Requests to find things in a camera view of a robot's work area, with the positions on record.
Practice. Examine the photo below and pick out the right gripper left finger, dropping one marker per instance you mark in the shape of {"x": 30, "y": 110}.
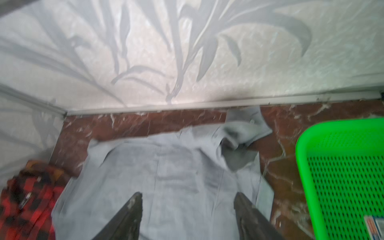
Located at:
{"x": 125, "y": 225}

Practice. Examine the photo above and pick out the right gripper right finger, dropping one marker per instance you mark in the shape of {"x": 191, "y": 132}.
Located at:
{"x": 252, "y": 225}

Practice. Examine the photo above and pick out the grey long sleeve shirt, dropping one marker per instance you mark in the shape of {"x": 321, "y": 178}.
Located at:
{"x": 188, "y": 179}

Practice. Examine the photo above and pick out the green plastic basket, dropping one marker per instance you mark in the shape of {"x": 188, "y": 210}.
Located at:
{"x": 341, "y": 165}

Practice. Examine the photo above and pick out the red black plaid shirt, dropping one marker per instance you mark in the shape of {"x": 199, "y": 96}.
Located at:
{"x": 28, "y": 200}

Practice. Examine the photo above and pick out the small label in green basket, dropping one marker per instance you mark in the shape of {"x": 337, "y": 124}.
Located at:
{"x": 375, "y": 227}

